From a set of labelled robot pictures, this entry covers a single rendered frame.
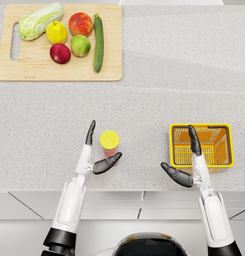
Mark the white counter cabinet front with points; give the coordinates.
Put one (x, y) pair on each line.
(110, 210)

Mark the yellow slatted basket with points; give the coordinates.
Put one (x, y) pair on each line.
(220, 146)

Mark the dark red plum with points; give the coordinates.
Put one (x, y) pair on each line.
(60, 53)

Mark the green cucumber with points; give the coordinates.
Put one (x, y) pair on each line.
(98, 43)

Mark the dark round robot body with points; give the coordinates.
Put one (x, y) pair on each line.
(149, 246)

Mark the yellow apple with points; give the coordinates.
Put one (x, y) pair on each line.
(56, 32)

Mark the red peach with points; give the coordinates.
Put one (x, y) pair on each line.
(80, 24)

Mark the red chip can yellow lid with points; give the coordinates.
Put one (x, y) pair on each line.
(109, 144)

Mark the wooden cutting board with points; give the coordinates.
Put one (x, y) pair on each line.
(34, 66)

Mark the green apple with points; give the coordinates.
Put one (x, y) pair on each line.
(80, 45)

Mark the napa cabbage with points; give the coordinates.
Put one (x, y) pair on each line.
(39, 20)

